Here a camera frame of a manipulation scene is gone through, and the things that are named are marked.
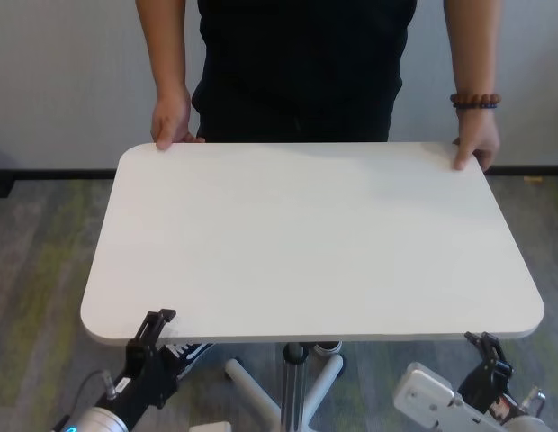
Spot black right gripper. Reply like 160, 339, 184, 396
457, 331, 517, 411

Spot person's right hand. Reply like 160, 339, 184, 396
150, 85, 207, 152

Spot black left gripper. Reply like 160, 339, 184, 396
110, 309, 179, 428

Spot black floor box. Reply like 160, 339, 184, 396
0, 169, 15, 202

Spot dark blue bead bracelet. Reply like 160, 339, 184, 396
452, 102, 499, 113

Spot brown wooden bead bracelet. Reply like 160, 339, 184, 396
449, 91, 500, 105

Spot person's left hand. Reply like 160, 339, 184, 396
452, 110, 501, 173

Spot white rectangular table top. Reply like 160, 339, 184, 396
79, 141, 545, 346

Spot grey left arm cable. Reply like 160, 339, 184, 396
58, 369, 117, 432

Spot black trousers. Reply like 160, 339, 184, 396
197, 107, 392, 145

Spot person's left forearm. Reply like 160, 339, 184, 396
443, 0, 496, 98

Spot silver right arm cable plug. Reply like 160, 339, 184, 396
521, 384, 548, 410

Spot white five-star table base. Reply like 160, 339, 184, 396
223, 354, 347, 432

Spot person's right forearm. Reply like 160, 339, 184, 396
133, 0, 191, 98

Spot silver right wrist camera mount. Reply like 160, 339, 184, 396
392, 362, 500, 432

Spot grey metal table column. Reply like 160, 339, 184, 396
281, 342, 310, 432

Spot black t-shirt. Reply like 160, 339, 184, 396
191, 0, 405, 119

